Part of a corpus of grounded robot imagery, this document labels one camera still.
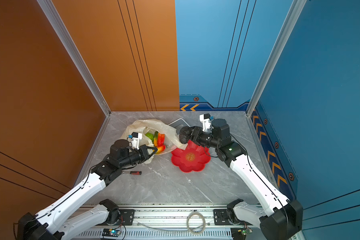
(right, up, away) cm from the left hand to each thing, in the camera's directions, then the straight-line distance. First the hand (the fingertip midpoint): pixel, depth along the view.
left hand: (158, 148), depth 73 cm
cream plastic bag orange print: (-5, +3, +25) cm, 26 cm away
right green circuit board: (+40, -40, -3) cm, 57 cm away
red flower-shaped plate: (+19, -9, +21) cm, 30 cm away
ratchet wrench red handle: (-17, -17, +14) cm, 28 cm away
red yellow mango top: (-2, +2, +21) cm, 22 cm away
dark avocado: (+13, +8, -7) cm, 16 cm away
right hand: (+12, +7, -5) cm, 15 cm away
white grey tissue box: (+8, +12, +33) cm, 36 cm away
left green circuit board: (-22, -40, -3) cm, 46 cm away
